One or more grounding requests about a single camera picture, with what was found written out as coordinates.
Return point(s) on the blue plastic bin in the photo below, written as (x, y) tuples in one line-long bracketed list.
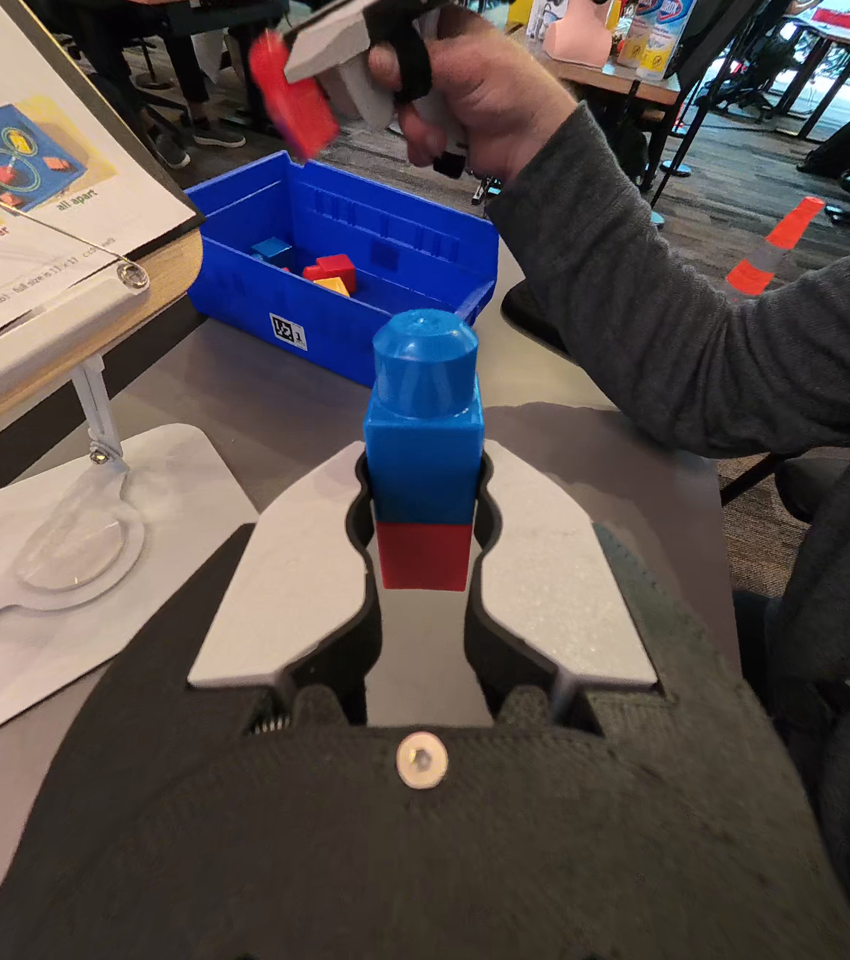
[(245, 300)]

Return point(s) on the mannequin head with white helmet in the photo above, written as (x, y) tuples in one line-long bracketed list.
[(582, 38)]

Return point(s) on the blue toy building block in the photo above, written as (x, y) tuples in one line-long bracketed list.
[(425, 435)]

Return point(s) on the red toy building block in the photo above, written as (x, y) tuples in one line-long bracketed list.
[(425, 555), (298, 105)]

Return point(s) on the white document stand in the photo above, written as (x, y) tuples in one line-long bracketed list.
[(170, 510)]

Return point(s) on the black duffel bag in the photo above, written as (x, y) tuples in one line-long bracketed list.
[(845, 150)]

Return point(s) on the orange traffic cone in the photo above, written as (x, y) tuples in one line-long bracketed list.
[(770, 263)]

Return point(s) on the wooden office table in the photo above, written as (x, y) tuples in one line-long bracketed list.
[(620, 78)]

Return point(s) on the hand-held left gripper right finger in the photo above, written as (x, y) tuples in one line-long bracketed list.
[(563, 600)]

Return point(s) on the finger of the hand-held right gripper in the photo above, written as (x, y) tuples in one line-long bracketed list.
[(362, 93), (338, 38)]

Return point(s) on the person's right hand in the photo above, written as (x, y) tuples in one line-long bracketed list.
[(500, 98)]

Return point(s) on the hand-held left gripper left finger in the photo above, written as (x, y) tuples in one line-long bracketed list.
[(283, 600)]

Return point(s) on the person's right forearm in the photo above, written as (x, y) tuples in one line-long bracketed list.
[(695, 345)]

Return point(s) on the grey desk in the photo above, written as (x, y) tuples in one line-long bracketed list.
[(590, 435)]

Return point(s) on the pile of coloured toy blocks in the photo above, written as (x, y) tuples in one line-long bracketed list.
[(328, 273)]

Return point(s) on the instruction board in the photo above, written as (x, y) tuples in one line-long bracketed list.
[(35, 90)]

